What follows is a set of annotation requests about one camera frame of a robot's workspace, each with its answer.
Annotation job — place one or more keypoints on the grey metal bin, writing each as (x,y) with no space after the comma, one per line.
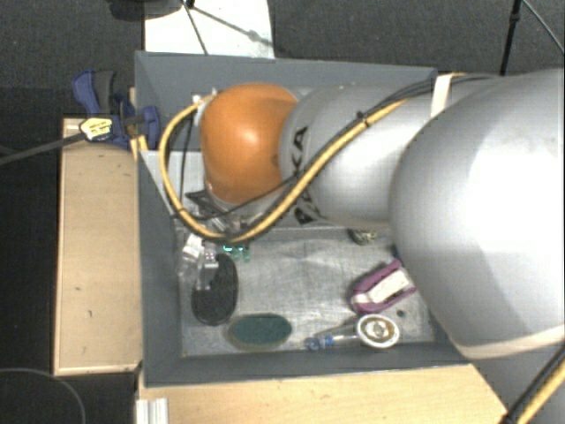
(282,276)

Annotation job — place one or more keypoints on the white round cap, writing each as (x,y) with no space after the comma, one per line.
(378,330)

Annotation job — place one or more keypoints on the black oval brush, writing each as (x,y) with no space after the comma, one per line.
(218,298)

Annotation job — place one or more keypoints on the dark speckled small lump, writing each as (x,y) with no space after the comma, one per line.
(363,236)

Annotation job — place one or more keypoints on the pale wood flat board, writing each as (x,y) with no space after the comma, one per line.
(97,245)

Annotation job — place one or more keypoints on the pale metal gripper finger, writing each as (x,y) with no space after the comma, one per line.
(190,247)
(208,265)

